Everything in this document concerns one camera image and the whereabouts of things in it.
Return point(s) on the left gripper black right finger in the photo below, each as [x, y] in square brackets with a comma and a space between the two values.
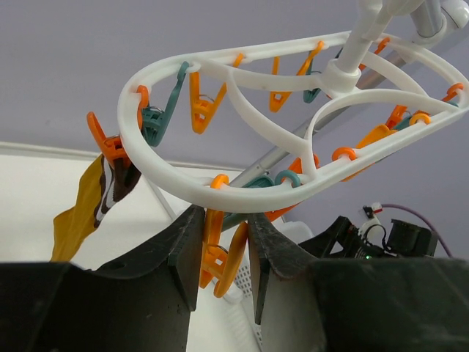
[303, 303]

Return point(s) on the mustard brown striped sock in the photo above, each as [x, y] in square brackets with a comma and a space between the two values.
[100, 187]

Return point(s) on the white clothes drying rack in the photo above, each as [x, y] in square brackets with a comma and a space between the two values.
[356, 77]

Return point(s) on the white round clip hanger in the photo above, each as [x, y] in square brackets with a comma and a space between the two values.
[206, 124]

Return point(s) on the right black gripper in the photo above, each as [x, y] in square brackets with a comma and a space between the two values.
[341, 240]

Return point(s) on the yellow orange clothes peg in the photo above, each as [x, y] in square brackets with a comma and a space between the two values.
[216, 263]

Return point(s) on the white plastic laundry basket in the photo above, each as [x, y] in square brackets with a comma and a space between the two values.
[296, 231]

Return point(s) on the teal clothes peg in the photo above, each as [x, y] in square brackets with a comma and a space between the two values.
[156, 120]

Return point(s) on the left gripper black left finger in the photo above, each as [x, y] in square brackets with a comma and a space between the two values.
[140, 301]

